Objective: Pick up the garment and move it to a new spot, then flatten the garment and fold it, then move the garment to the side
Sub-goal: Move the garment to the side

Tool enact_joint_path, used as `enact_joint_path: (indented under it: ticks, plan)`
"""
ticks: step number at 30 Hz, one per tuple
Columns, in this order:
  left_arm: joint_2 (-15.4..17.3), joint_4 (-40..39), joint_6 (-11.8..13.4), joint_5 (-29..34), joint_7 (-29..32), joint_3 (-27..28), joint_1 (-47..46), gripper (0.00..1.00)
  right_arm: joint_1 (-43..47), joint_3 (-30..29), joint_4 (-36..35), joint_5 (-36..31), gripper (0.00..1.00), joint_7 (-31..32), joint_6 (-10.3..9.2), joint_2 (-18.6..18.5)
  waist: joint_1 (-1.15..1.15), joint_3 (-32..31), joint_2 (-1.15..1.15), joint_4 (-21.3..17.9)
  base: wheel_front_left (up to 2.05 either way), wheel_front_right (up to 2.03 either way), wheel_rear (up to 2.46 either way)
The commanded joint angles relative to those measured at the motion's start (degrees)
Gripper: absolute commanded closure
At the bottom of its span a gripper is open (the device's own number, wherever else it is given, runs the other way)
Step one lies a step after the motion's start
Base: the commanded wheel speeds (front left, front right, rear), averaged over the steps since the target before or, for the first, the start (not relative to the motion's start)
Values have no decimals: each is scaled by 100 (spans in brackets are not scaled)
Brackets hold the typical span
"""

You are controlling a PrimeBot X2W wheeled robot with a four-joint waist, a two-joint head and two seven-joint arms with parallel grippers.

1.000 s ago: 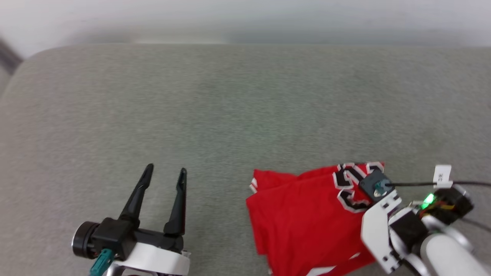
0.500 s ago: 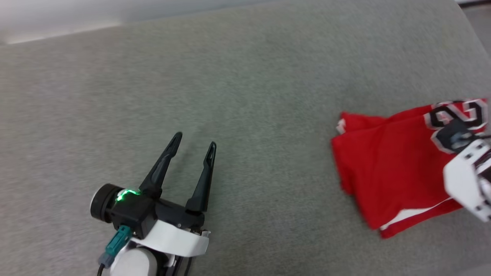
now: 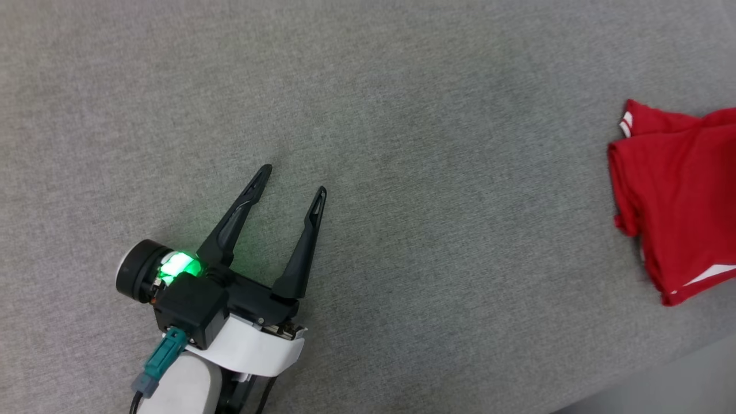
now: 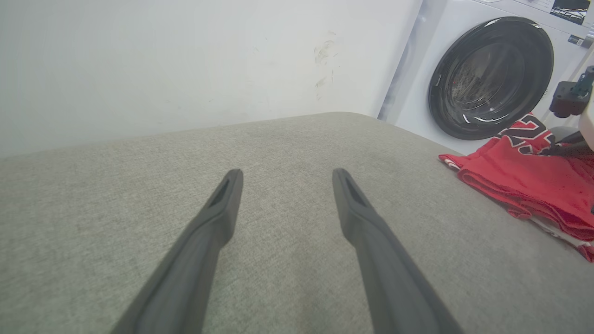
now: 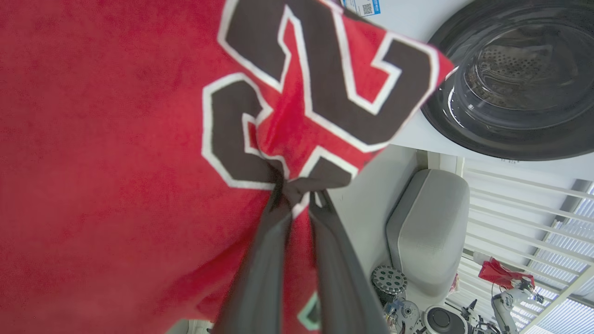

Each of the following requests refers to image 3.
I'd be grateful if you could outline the teal cable connector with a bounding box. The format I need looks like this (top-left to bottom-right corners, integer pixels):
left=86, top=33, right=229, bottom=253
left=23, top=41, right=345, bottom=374
left=131, top=326, right=189, bottom=399

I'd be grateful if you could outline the red shirt with white trim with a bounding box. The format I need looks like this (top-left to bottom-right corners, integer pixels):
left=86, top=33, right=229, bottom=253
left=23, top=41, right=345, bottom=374
left=607, top=98, right=736, bottom=307

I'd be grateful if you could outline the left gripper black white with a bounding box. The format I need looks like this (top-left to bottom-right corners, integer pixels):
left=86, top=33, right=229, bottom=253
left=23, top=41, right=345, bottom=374
left=115, top=163, right=328, bottom=378

